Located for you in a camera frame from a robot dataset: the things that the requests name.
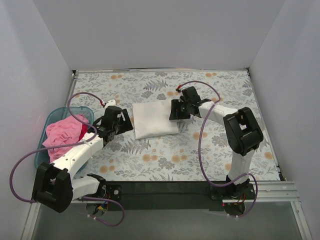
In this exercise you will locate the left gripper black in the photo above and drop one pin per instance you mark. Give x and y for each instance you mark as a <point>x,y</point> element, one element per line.
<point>126,119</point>

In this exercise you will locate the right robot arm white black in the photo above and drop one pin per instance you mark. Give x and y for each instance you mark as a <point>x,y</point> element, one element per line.
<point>243,134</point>

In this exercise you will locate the teal plastic basket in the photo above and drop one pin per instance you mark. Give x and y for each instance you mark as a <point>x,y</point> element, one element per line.
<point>55,116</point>

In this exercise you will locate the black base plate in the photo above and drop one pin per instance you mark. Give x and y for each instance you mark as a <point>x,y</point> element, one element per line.
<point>175,195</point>

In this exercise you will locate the red garment in basket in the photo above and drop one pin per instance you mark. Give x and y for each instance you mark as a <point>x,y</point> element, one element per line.
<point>83,131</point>

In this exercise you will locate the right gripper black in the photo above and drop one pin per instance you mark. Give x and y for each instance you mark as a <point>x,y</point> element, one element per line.
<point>175,110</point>

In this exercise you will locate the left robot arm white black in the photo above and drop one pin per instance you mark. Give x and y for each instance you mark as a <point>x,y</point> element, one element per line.
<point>55,185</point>

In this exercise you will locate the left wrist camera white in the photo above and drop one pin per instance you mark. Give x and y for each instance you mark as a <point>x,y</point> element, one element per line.
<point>109,103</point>

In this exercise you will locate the pink t shirt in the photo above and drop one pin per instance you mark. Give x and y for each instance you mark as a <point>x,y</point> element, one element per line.
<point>63,132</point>

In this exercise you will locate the floral table cloth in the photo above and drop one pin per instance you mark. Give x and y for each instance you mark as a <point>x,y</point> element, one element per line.
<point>200,150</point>

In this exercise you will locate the aluminium frame rail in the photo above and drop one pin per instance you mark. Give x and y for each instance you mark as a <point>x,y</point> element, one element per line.
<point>275,213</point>

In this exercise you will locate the white t shirt robot print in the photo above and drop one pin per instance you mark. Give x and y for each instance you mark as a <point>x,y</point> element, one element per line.
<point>152,119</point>

